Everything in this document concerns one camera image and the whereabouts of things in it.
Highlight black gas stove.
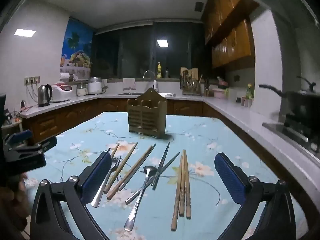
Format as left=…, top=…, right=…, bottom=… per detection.
left=262, top=115, right=320, bottom=153

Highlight silver spoon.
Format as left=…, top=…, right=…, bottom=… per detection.
left=124, top=165, right=157, bottom=232

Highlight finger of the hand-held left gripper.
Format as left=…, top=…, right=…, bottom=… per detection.
left=4, top=129, right=33, bottom=148
left=7, top=137, right=58, bottom=157

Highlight steel electric kettle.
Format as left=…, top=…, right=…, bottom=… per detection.
left=37, top=84, right=53, bottom=107

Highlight wooden upper wall cabinets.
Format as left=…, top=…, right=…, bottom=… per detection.
left=201, top=0, right=259, bottom=69

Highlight silver fork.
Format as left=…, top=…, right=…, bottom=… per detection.
left=90, top=157, right=121, bottom=208

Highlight light bamboo chopstick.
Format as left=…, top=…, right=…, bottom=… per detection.
left=179, top=149, right=186, bottom=217
left=184, top=149, right=192, bottom=219
left=171, top=154, right=183, bottom=232

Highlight chopsticks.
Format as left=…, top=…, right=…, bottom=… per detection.
left=151, top=142, right=171, bottom=190

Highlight square ceiling panel light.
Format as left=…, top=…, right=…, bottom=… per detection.
left=14, top=29, right=37, bottom=37

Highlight person's left hand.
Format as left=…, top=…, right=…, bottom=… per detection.
left=0, top=174, right=30, bottom=228

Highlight kitchen counter with wooden cabinets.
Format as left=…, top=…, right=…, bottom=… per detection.
left=19, top=91, right=320, bottom=205

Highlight steel kitchen sink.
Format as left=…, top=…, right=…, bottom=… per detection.
left=116, top=92, right=175, bottom=97

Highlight pink plastic bowl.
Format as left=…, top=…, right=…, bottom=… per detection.
left=213, top=88, right=229, bottom=98

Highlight wooden slatted utensil holder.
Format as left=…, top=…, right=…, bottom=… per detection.
left=127, top=87, right=168, bottom=140

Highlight hanging dish cloth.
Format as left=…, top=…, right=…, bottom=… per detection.
left=122, top=78, right=137, bottom=91

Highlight chrome sink faucet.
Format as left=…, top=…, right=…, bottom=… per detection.
left=142, top=70, right=157, bottom=81

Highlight white pot with steel lid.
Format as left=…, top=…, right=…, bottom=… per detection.
left=87, top=77, right=103, bottom=95

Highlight tropical fruit wall poster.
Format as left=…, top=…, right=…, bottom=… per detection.
left=59, top=19, right=95, bottom=80

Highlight wooden dish rack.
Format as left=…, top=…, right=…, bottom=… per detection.
left=180, top=67, right=202, bottom=95

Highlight black frying pan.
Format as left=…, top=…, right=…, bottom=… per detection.
left=259, top=76, right=320, bottom=120

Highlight row of small jars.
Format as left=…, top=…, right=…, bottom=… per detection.
left=236, top=97, right=253, bottom=107

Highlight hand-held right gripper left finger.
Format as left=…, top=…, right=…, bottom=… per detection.
left=29, top=151, right=113, bottom=240

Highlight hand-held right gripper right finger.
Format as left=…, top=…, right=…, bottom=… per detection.
left=214, top=152, right=297, bottom=240

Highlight dark kitchen window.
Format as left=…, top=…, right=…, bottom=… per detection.
left=94, top=21, right=208, bottom=78

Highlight white and red rice cooker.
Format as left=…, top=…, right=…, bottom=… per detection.
left=51, top=83, right=73, bottom=103

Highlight blue floral tablecloth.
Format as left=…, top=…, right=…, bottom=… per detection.
left=24, top=111, right=309, bottom=240

